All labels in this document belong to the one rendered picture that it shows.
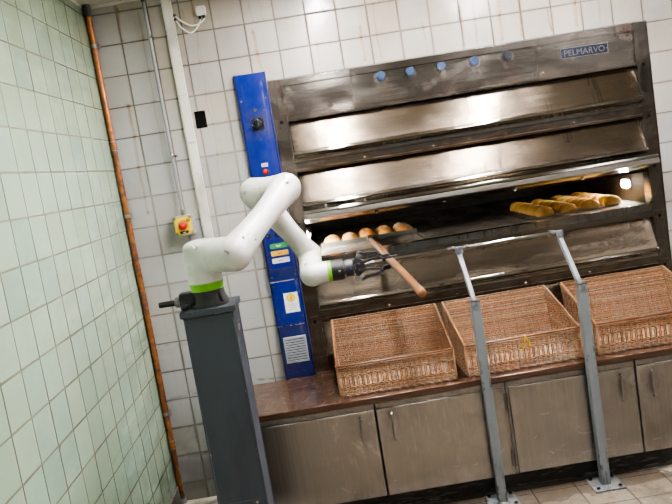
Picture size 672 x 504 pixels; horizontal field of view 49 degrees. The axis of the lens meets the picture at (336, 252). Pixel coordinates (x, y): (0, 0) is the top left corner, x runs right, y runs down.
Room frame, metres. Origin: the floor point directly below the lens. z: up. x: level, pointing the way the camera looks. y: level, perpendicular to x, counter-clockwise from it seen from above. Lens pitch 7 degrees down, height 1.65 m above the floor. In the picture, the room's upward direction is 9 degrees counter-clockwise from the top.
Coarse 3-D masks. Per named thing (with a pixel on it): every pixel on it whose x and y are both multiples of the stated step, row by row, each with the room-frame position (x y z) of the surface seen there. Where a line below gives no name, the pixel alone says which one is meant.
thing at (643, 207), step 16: (624, 208) 3.78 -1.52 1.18; (640, 208) 3.78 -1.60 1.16; (528, 224) 3.78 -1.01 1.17; (544, 224) 3.78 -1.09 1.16; (560, 224) 3.78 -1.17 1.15; (416, 240) 3.82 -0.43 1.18; (432, 240) 3.77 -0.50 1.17; (448, 240) 3.77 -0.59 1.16; (464, 240) 3.77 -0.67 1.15; (336, 256) 3.76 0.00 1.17; (352, 256) 3.77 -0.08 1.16; (368, 256) 3.77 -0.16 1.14
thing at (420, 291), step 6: (372, 240) 3.90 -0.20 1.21; (378, 246) 3.61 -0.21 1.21; (384, 252) 3.36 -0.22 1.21; (390, 258) 3.14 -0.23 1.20; (390, 264) 3.09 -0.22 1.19; (396, 264) 2.95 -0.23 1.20; (396, 270) 2.89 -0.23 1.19; (402, 270) 2.78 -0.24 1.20; (402, 276) 2.72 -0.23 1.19; (408, 276) 2.63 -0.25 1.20; (408, 282) 2.57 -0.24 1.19; (414, 282) 2.50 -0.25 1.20; (414, 288) 2.44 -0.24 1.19; (420, 288) 2.38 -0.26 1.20; (420, 294) 2.36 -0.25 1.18
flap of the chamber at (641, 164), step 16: (640, 160) 3.64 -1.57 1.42; (656, 160) 3.64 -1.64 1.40; (544, 176) 3.63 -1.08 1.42; (560, 176) 3.63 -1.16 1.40; (576, 176) 3.66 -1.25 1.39; (592, 176) 3.78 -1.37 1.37; (448, 192) 3.63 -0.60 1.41; (464, 192) 3.63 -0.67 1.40; (480, 192) 3.67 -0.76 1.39; (496, 192) 3.79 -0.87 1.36; (352, 208) 3.62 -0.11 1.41; (368, 208) 3.62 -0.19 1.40; (384, 208) 3.68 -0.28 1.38; (400, 208) 3.80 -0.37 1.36
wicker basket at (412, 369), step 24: (384, 312) 3.73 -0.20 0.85; (408, 312) 3.72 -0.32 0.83; (432, 312) 3.72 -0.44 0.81; (336, 336) 3.71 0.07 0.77; (360, 336) 3.70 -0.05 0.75; (384, 336) 3.70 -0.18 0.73; (408, 336) 3.70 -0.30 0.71; (336, 360) 3.33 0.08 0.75; (360, 360) 3.67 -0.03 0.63; (384, 360) 3.27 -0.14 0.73; (408, 360) 3.27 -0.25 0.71; (432, 360) 3.27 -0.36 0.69; (360, 384) 3.41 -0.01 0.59; (384, 384) 3.27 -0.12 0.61; (408, 384) 3.27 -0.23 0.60
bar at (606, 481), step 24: (504, 240) 3.40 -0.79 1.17; (576, 288) 3.20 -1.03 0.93; (480, 312) 3.17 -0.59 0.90; (480, 336) 3.17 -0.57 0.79; (480, 360) 3.17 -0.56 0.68; (600, 408) 3.18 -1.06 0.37; (600, 432) 3.18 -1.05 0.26; (600, 456) 3.18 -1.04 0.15; (504, 480) 3.17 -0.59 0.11; (600, 480) 3.20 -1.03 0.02
